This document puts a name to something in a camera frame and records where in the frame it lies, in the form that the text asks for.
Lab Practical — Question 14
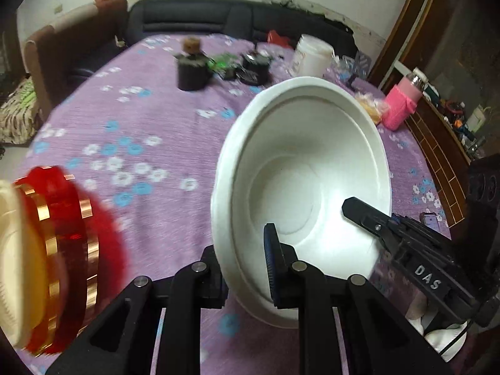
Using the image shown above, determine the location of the red plate with sticker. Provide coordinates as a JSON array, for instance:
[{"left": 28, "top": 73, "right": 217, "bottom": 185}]
[{"left": 14, "top": 166, "right": 125, "bottom": 356}]

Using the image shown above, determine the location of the white foam bowl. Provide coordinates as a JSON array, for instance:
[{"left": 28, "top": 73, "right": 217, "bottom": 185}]
[
  {"left": 211, "top": 77, "right": 393, "bottom": 328},
  {"left": 405, "top": 303, "right": 470, "bottom": 362}
]

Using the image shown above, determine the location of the cream plastic bowl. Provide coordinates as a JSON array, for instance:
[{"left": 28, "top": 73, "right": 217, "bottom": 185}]
[{"left": 1, "top": 180, "right": 47, "bottom": 348}]

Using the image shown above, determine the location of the bag of yellow food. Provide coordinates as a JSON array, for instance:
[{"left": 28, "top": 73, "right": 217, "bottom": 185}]
[{"left": 354, "top": 92, "right": 389, "bottom": 125}]

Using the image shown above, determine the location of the pink sleeved thermos bottle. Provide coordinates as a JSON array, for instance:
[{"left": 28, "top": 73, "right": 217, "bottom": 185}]
[{"left": 382, "top": 68, "right": 428, "bottom": 131}]

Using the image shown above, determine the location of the white plastic jar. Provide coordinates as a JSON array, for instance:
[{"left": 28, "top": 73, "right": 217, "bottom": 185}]
[{"left": 290, "top": 34, "right": 335, "bottom": 78}]

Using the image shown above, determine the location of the green snack packet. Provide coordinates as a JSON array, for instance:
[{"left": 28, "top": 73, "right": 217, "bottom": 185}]
[{"left": 207, "top": 52, "right": 241, "bottom": 80}]

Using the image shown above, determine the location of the purple floral tablecloth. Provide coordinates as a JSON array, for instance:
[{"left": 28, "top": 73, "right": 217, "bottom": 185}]
[{"left": 15, "top": 36, "right": 450, "bottom": 374}]

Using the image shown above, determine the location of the black leather sofa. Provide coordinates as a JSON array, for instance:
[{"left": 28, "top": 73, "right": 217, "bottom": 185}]
[{"left": 69, "top": 0, "right": 359, "bottom": 83}]

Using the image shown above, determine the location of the black grinder with wooden knob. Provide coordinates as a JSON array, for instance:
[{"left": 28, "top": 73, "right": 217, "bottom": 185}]
[{"left": 175, "top": 37, "right": 212, "bottom": 92}]

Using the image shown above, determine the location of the patterned cushion seat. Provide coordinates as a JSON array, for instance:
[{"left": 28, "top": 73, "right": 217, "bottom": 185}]
[{"left": 0, "top": 77, "right": 42, "bottom": 145}]

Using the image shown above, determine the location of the brown armchair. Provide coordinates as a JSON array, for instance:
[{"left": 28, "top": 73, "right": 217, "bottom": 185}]
[{"left": 23, "top": 0, "right": 128, "bottom": 121}]

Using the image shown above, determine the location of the black round device with wires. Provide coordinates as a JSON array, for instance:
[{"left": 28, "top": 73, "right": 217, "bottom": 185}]
[{"left": 236, "top": 44, "right": 274, "bottom": 86}]

